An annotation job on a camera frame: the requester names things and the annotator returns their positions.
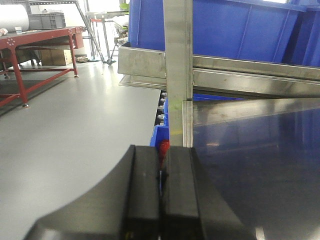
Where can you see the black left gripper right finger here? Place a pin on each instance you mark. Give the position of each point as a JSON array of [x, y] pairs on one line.
[[193, 208]]

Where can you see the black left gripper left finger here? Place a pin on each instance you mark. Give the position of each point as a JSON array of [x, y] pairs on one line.
[[124, 205]]

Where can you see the blue crate lower shelf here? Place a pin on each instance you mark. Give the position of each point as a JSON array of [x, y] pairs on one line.
[[160, 133]]

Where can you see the blue crate left on shelf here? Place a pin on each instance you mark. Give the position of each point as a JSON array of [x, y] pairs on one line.
[[146, 24]]

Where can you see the blue crate on shelf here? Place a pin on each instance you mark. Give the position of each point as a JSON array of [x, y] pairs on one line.
[[255, 30], [146, 24]]

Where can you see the blue crate right on shelf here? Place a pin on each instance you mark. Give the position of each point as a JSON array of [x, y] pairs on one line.
[[255, 30]]

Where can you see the red item in crate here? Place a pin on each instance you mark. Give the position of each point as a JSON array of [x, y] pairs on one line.
[[162, 150]]

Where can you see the cardboard box under workbench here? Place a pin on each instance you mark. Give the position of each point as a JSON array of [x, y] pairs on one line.
[[55, 57]]

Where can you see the grey plastic crate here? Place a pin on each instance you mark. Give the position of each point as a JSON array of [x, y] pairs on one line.
[[46, 21]]

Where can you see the small paper cup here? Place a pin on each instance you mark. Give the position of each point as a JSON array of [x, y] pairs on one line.
[[18, 30]]

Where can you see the stainless steel shelf frame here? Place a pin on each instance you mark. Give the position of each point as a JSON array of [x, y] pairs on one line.
[[183, 73]]

